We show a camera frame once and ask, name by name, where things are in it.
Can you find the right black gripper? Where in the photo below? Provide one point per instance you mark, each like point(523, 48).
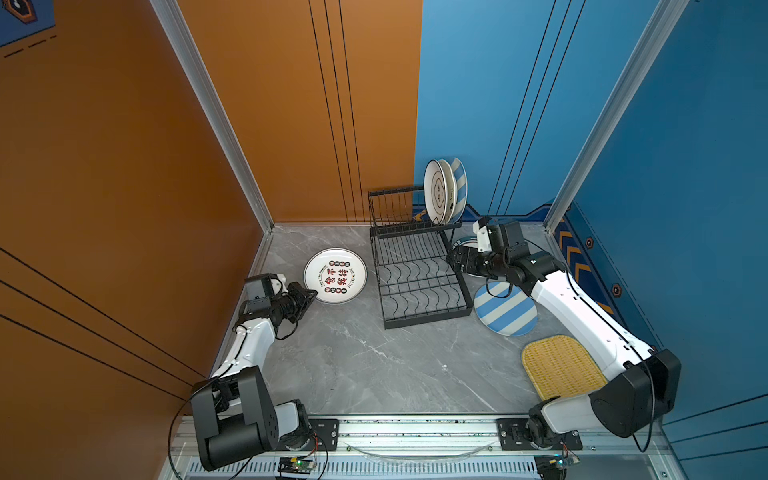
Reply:
point(468, 267)

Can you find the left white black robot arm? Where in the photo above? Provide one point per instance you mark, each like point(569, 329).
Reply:
point(234, 415)

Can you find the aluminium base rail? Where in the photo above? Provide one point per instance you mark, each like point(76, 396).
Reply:
point(456, 446)

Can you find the white plate red characters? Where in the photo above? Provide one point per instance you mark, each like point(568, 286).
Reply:
point(338, 275)

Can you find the cream plate floral drawing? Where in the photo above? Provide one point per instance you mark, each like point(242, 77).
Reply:
point(450, 191)

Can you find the blue white striped plate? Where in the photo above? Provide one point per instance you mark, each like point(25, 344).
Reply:
point(461, 190)

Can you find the green circuit board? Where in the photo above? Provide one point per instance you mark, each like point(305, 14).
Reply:
point(295, 467)
point(563, 462)

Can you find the yellow woven bamboo tray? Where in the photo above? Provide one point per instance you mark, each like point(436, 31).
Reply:
point(560, 367)

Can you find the right green circuit board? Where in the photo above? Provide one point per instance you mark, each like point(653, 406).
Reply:
point(563, 462)

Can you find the black wire dish rack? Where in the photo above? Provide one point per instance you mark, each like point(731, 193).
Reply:
point(416, 279)

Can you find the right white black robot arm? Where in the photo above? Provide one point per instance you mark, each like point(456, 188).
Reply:
point(642, 382)

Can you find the white plate green red rim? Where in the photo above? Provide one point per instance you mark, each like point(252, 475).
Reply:
point(467, 241)

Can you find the left green circuit board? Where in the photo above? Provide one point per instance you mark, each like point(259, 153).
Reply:
point(295, 467)

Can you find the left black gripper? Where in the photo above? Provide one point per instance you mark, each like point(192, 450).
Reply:
point(300, 295)

